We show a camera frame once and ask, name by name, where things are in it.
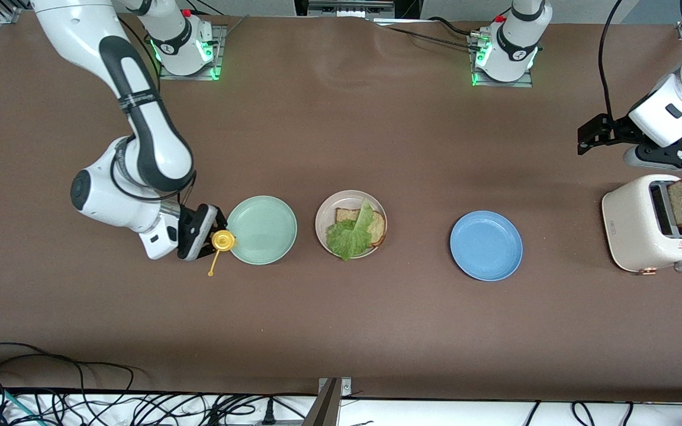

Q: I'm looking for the yellow mustard squeeze bottle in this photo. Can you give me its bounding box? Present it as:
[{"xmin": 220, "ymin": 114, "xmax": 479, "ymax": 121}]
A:
[{"xmin": 207, "ymin": 228, "xmax": 237, "ymax": 277}]

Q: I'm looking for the green lettuce leaf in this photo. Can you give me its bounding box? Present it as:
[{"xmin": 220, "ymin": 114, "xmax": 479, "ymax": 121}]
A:
[{"xmin": 325, "ymin": 198, "xmax": 375, "ymax": 261}]

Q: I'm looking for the mint green plate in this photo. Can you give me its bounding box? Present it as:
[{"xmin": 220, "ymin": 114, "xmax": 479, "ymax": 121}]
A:
[{"xmin": 227, "ymin": 195, "xmax": 298, "ymax": 266}]

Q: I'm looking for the beige plate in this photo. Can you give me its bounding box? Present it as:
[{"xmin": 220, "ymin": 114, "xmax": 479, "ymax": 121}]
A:
[{"xmin": 315, "ymin": 189, "xmax": 388, "ymax": 260}]

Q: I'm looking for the blue plate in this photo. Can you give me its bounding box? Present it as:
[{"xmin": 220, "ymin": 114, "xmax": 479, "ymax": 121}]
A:
[{"xmin": 449, "ymin": 211, "xmax": 524, "ymax": 282}]

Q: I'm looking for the cream white toaster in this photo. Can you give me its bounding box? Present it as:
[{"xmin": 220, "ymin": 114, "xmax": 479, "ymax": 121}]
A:
[{"xmin": 601, "ymin": 173, "xmax": 682, "ymax": 276}]

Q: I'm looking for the grey power strip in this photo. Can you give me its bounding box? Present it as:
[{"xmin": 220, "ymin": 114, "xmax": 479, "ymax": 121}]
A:
[{"xmin": 223, "ymin": 417, "xmax": 306, "ymax": 426}]

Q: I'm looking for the silver black equipment box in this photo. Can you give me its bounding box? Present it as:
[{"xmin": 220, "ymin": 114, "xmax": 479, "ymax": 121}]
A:
[{"xmin": 294, "ymin": 0, "xmax": 401, "ymax": 23}]

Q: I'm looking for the white lower shelf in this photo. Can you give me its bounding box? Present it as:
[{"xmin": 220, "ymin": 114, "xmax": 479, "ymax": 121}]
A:
[{"xmin": 0, "ymin": 388, "xmax": 682, "ymax": 426}]

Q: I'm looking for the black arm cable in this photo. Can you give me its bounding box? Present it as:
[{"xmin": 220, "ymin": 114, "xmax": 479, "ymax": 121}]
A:
[
  {"xmin": 110, "ymin": 15, "xmax": 198, "ymax": 205},
  {"xmin": 599, "ymin": 0, "xmax": 625, "ymax": 121}
]

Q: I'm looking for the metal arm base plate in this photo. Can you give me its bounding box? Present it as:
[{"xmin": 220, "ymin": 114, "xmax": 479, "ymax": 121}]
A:
[
  {"xmin": 468, "ymin": 33, "xmax": 534, "ymax": 88},
  {"xmin": 159, "ymin": 24, "xmax": 227, "ymax": 81}
]

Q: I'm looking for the black looped cable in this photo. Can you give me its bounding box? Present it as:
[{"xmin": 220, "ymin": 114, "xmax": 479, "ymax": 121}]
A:
[
  {"xmin": 0, "ymin": 342, "xmax": 87, "ymax": 426},
  {"xmin": 0, "ymin": 354, "xmax": 136, "ymax": 426}
]

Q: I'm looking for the black cable bundle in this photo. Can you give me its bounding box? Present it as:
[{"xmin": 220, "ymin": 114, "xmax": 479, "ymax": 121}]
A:
[{"xmin": 51, "ymin": 390, "xmax": 318, "ymax": 426}]

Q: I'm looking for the black base cable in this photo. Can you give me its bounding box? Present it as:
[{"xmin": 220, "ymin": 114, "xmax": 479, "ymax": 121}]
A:
[{"xmin": 374, "ymin": 17, "xmax": 487, "ymax": 53}]

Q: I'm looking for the grey metal bracket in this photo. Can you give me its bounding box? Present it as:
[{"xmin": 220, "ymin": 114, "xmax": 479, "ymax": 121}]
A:
[{"xmin": 308, "ymin": 377, "xmax": 353, "ymax": 426}]

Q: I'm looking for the thin grey cable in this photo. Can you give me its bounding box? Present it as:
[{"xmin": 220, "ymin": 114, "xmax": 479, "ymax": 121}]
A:
[{"xmin": 214, "ymin": 15, "xmax": 251, "ymax": 48}]

